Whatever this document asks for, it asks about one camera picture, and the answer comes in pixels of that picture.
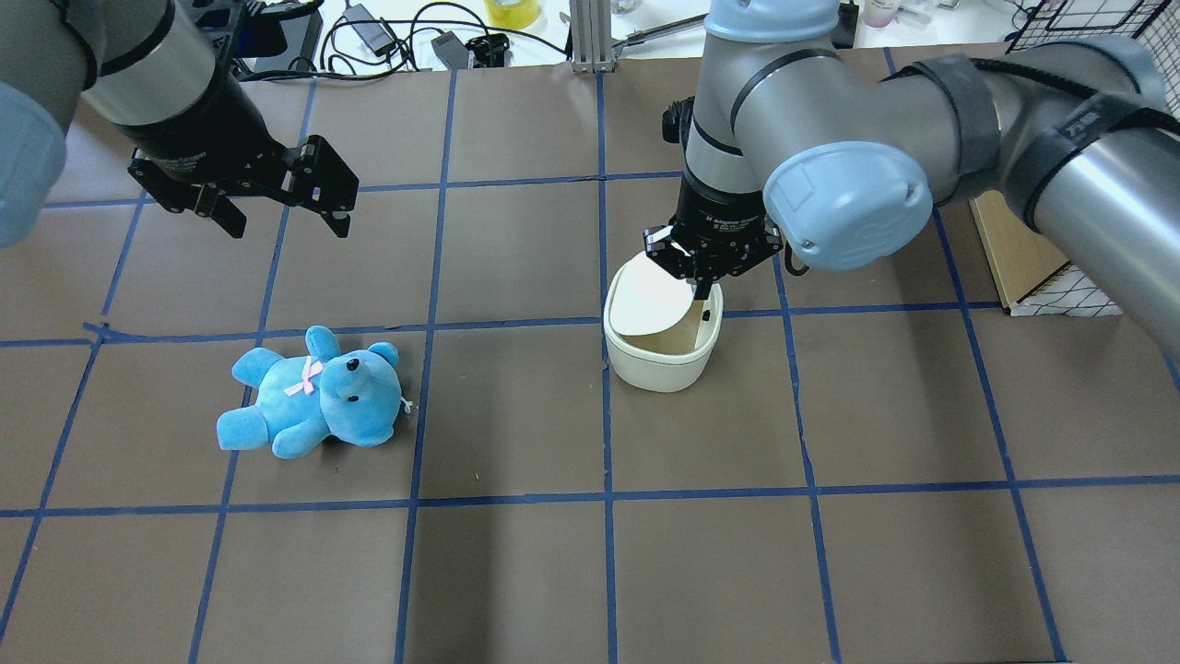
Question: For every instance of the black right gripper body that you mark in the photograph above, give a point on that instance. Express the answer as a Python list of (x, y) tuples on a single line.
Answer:
[(717, 214)]

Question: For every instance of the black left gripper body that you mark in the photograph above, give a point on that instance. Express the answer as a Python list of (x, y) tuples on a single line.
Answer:
[(205, 120)]

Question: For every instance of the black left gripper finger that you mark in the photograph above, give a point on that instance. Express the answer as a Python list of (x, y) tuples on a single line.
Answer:
[(319, 180), (211, 202)]

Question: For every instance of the cream trash can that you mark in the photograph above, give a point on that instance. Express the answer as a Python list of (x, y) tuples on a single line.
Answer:
[(659, 335)]

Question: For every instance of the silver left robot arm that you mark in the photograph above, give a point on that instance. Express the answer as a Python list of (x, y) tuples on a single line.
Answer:
[(163, 74)]

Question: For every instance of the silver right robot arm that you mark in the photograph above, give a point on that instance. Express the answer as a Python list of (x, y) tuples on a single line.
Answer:
[(785, 150)]

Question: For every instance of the black power brick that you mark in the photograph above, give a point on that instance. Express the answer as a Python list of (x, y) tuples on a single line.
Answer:
[(373, 33)]

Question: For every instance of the black power adapter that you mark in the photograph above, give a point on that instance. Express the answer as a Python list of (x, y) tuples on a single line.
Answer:
[(451, 52)]

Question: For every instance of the blue teddy bear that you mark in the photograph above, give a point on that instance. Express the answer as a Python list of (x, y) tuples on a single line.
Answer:
[(299, 402)]

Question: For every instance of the yellow tape roll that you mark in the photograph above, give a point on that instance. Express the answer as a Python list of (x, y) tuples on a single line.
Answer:
[(512, 14)]

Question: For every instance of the white paper cup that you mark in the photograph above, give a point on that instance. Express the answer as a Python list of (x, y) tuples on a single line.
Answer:
[(879, 13)]

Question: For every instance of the grid-patterned cardboard box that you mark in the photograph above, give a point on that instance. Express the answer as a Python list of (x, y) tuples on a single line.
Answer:
[(1031, 276)]

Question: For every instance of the aluminium frame post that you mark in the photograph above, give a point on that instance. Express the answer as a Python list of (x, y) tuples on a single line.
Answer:
[(592, 44)]

